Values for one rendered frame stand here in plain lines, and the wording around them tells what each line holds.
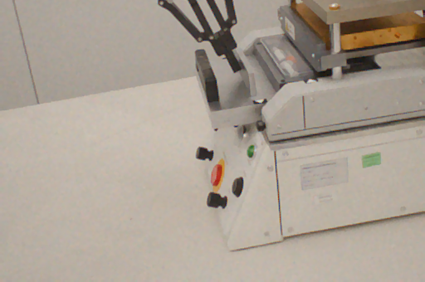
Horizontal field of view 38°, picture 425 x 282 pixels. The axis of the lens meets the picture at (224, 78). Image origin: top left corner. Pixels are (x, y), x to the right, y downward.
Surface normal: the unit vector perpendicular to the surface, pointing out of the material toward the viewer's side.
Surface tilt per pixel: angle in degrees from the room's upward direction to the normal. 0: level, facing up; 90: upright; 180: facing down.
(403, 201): 90
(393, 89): 90
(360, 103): 90
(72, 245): 0
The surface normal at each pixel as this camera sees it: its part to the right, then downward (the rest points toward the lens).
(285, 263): -0.11, -0.92
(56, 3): 0.22, 0.35
